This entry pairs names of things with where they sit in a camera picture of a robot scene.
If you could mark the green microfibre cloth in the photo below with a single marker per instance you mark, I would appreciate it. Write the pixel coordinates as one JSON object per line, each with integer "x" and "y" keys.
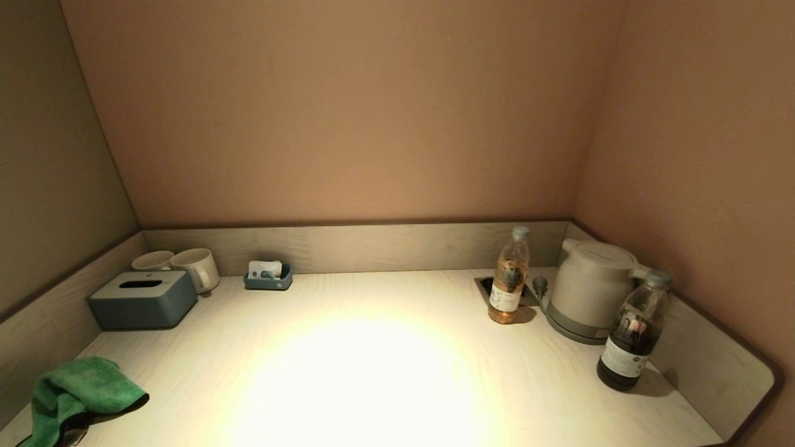
{"x": 81, "y": 388}

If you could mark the black recessed power socket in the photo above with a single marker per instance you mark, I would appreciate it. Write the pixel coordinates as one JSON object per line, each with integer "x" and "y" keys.
{"x": 484, "y": 285}

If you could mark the light tea plastic bottle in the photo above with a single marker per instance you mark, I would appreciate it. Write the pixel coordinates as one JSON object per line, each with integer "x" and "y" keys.
{"x": 508, "y": 292}

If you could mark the small blue sachet tray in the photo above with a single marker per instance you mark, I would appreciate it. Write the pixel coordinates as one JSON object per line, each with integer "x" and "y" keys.
{"x": 267, "y": 284}

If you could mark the white sachet packet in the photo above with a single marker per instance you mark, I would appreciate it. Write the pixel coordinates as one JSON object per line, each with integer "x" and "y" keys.
{"x": 258, "y": 269}

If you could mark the white electric kettle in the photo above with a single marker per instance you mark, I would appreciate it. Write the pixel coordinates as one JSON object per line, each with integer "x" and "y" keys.
{"x": 590, "y": 285}

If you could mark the white ceramic mug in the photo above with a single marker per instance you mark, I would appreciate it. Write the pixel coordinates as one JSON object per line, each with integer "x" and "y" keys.
{"x": 151, "y": 261}
{"x": 199, "y": 267}

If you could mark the grey kettle base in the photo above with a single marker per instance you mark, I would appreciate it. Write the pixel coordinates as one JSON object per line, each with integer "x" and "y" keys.
{"x": 574, "y": 332}

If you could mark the grey-blue tissue box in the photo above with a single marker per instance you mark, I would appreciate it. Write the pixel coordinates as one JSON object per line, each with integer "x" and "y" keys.
{"x": 146, "y": 307}

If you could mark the dark tea plastic bottle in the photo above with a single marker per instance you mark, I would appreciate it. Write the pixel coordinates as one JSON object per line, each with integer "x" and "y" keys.
{"x": 627, "y": 357}

